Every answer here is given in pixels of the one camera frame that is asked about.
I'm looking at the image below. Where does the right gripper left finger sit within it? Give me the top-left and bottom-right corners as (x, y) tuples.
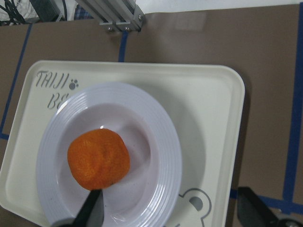
(71, 189), (103, 227)

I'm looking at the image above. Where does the orange fruit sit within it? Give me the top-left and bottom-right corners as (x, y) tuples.
(67, 129), (130, 191)

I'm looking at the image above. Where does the aluminium frame post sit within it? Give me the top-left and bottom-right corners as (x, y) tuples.
(77, 0), (145, 32)

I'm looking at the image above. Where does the black power adapter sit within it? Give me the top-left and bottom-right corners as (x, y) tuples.
(30, 0), (62, 22)

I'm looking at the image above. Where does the white ribbed plate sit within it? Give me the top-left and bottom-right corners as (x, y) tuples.
(36, 82), (182, 227)

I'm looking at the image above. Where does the cream bear tray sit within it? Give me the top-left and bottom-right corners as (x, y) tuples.
(0, 61), (245, 227)

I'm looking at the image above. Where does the black cable bundle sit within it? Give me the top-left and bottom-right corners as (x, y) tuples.
(0, 0), (27, 26)

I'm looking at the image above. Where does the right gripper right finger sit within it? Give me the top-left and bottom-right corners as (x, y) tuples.
(237, 187), (279, 227)

